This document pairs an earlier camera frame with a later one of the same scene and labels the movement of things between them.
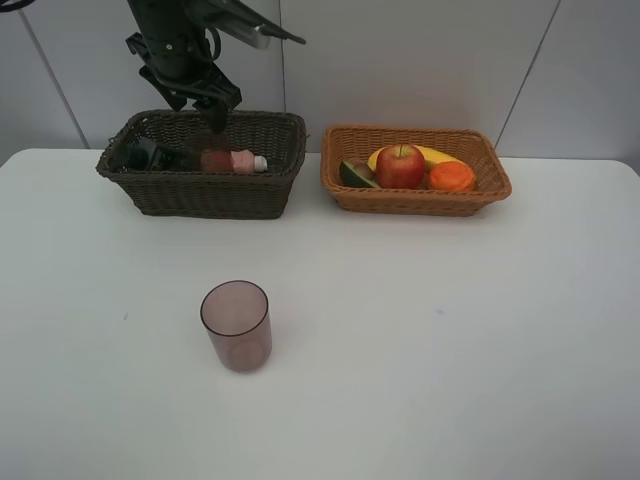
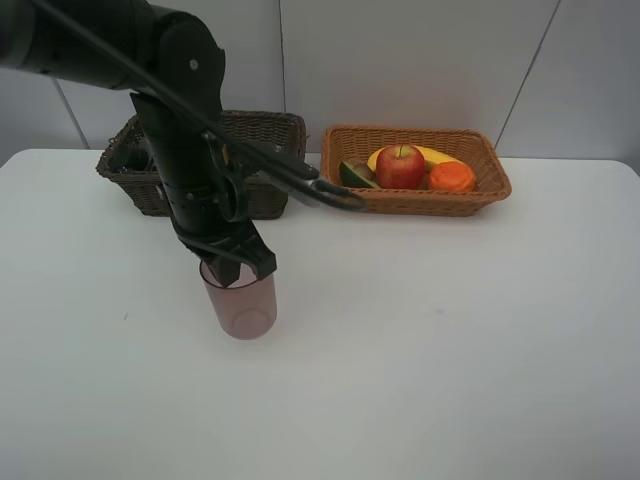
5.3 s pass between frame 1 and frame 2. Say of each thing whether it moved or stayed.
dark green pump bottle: stayed
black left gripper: moved
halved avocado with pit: stayed
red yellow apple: stayed
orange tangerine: stayed
